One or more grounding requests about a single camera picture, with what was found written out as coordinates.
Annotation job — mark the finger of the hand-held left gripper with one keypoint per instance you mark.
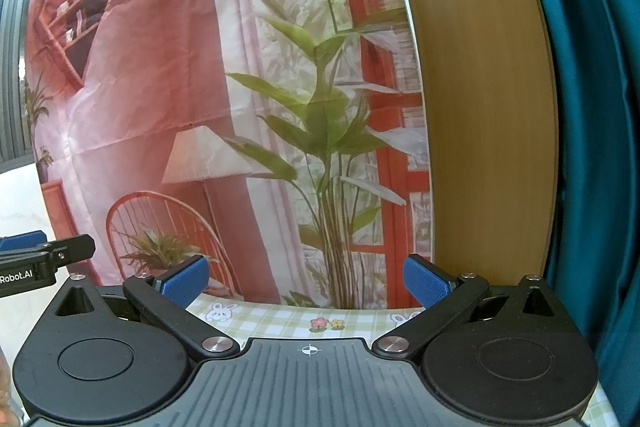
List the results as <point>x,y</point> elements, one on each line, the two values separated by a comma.
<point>25,241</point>

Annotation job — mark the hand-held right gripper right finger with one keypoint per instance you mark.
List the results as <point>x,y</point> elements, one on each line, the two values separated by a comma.
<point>427,282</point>

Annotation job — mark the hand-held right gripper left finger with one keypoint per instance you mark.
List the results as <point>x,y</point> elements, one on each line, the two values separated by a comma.
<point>186,282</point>

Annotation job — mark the green checked tablecloth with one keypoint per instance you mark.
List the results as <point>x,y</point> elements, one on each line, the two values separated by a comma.
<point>280,322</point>

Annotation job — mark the wooden panel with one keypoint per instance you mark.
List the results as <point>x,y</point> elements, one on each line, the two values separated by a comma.
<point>480,107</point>

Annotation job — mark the printed room backdrop cloth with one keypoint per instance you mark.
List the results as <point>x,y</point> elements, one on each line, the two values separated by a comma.
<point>150,57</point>

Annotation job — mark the teal curtain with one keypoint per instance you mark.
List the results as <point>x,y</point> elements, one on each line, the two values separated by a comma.
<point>600,107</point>

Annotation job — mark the grey window frame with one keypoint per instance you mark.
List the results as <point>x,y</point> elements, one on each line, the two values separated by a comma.
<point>15,57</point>

